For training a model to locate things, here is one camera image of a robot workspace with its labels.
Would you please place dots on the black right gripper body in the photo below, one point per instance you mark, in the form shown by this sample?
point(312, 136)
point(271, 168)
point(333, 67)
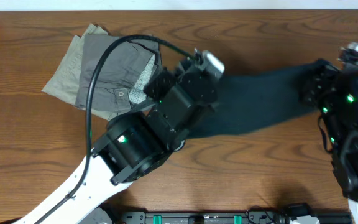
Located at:
point(320, 94)

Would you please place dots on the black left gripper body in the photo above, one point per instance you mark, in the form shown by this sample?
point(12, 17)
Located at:
point(156, 79)

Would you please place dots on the black t-shirt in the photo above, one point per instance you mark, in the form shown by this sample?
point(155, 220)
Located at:
point(250, 102)

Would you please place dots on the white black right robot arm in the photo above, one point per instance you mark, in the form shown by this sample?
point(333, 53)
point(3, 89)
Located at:
point(334, 92)

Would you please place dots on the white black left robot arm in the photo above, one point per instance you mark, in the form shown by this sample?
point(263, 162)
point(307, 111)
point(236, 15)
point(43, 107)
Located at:
point(136, 143)

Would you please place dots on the folded dark grey shorts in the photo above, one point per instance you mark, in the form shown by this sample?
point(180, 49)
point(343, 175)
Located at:
point(123, 76)

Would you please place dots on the folded beige shorts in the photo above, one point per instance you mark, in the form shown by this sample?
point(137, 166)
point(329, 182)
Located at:
point(64, 84)

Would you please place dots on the green rail clamp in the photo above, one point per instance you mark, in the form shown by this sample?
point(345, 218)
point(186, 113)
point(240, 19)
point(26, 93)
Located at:
point(237, 219)
point(157, 219)

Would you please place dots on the black aluminium mounting rail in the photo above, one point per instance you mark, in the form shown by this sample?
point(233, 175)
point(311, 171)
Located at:
point(300, 213)

